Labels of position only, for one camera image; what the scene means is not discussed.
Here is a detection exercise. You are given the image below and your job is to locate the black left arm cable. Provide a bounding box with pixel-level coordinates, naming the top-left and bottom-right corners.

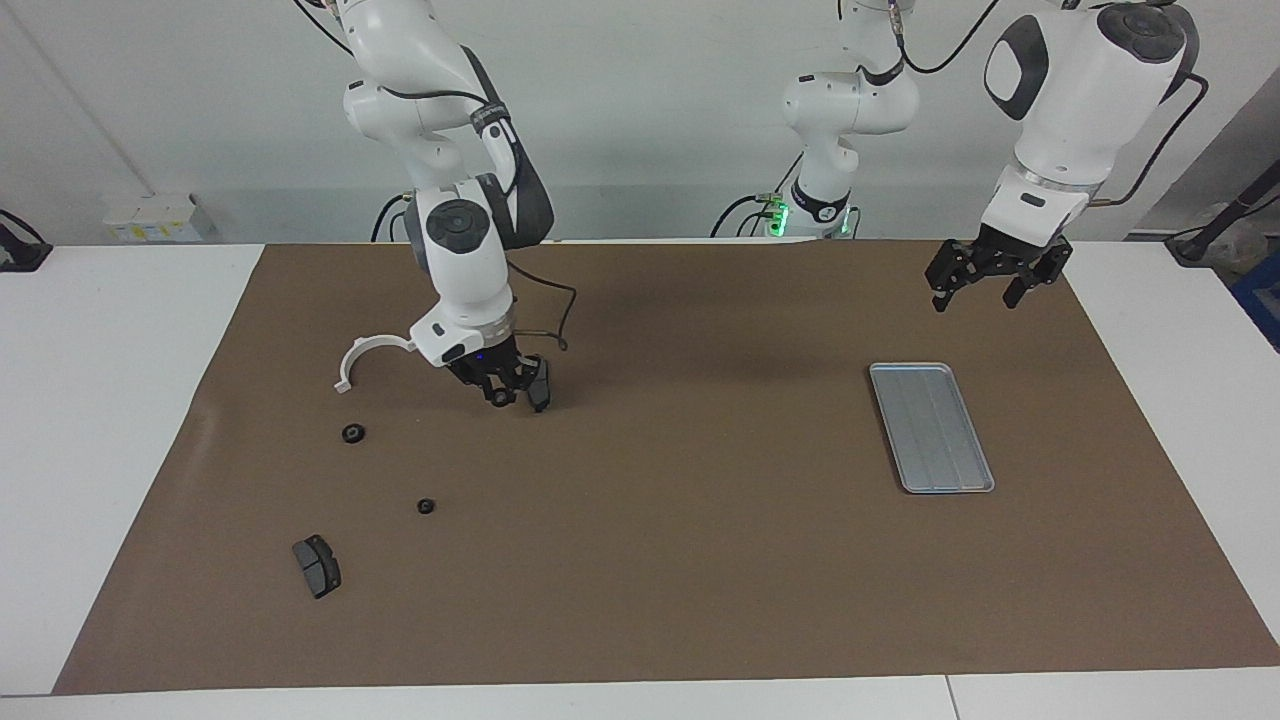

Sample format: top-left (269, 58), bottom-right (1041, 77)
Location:
top-left (885, 0), bottom-right (1211, 211)

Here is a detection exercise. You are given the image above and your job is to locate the brown table mat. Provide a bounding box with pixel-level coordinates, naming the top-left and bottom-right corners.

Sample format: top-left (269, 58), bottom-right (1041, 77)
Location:
top-left (52, 238), bottom-right (1280, 696)

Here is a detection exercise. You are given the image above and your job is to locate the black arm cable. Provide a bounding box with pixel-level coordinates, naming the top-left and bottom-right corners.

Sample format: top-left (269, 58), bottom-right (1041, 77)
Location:
top-left (380, 85), bottom-right (579, 351)
top-left (885, 0), bottom-right (1211, 211)

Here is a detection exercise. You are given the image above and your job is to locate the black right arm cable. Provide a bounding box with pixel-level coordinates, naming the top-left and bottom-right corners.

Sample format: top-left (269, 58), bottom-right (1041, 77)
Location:
top-left (380, 85), bottom-right (579, 351)

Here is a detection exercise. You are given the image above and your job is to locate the black table clamp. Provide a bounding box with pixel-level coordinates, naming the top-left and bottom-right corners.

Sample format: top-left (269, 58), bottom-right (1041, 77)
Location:
top-left (0, 208), bottom-right (53, 273)

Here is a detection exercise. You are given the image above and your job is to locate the short grey brake pad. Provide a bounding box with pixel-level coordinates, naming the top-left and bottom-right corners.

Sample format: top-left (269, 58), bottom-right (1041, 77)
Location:
top-left (292, 535), bottom-right (342, 600)

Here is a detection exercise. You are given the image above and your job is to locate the silver metal tray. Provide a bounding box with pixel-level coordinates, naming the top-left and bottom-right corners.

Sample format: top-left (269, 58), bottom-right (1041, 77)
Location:
top-left (868, 362), bottom-right (997, 495)

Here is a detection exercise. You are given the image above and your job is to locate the blue box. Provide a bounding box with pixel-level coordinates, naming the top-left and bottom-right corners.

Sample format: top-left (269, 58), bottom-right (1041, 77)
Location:
top-left (1232, 250), bottom-right (1280, 353)

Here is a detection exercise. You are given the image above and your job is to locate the black stand pole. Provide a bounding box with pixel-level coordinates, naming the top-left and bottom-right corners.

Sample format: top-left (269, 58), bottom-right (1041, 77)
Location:
top-left (1165, 160), bottom-right (1280, 266)

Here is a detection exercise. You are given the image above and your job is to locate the clear plastic bag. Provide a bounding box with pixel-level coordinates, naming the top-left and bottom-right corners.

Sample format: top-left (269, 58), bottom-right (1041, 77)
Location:
top-left (1195, 200), bottom-right (1276, 276)

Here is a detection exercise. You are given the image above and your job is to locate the black base cable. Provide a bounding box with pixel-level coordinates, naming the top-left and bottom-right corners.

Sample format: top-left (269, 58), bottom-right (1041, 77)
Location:
top-left (710, 150), bottom-right (803, 239)
top-left (370, 192), bottom-right (416, 243)

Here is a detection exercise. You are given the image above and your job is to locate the white wall socket box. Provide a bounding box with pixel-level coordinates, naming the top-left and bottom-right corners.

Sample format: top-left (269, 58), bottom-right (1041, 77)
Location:
top-left (103, 193), bottom-right (216, 244)

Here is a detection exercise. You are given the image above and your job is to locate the white curved plastic bracket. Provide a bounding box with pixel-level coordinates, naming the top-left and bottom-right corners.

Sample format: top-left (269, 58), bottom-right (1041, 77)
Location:
top-left (334, 336), bottom-right (419, 394)

